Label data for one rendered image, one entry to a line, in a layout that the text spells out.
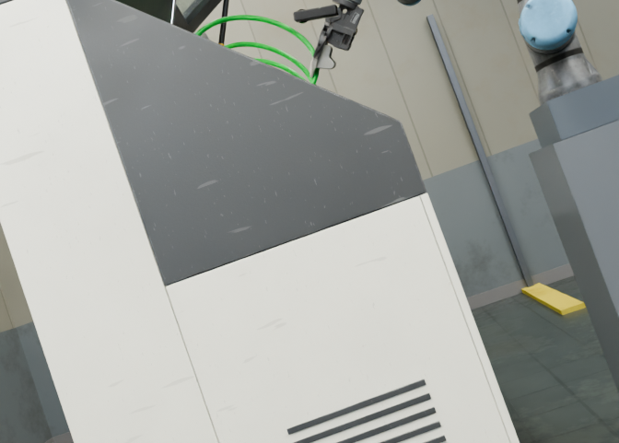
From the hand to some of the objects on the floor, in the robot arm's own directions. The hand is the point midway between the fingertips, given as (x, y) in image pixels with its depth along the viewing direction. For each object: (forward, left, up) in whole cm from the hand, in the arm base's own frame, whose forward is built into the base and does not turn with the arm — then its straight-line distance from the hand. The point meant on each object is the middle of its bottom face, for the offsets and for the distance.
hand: (310, 71), depth 163 cm
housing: (+65, -27, -120) cm, 140 cm away
